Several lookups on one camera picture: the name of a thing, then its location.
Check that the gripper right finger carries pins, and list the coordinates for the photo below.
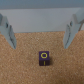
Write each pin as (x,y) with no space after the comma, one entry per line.
(71,31)

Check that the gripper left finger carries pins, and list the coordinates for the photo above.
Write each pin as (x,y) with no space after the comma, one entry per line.
(9,33)

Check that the purple block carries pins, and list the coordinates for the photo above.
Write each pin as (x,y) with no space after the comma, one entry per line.
(44,58)

